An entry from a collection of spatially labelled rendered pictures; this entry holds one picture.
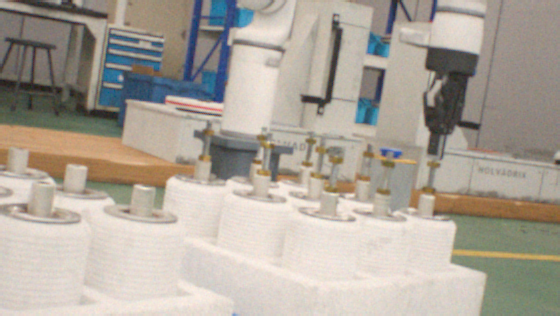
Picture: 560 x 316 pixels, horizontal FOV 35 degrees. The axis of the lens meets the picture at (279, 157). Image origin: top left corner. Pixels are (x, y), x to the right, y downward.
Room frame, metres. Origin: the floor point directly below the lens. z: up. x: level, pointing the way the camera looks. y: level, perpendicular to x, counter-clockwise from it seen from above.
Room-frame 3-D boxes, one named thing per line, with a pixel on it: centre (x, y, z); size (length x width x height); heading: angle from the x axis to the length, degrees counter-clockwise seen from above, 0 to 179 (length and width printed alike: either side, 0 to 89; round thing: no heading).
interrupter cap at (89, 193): (0.96, 0.22, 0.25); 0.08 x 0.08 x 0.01
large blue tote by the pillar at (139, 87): (5.89, 0.84, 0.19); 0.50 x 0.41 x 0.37; 36
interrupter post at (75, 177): (0.96, 0.22, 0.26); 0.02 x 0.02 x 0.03
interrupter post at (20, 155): (1.04, 0.31, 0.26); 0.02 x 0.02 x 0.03
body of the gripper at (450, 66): (1.30, -0.23, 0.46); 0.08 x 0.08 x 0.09
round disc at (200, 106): (3.51, 0.33, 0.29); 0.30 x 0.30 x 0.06
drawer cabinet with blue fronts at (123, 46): (6.84, 1.32, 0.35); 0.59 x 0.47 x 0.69; 31
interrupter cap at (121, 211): (0.88, 0.13, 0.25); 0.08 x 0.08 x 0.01
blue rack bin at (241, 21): (6.56, 0.41, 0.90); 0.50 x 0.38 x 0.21; 33
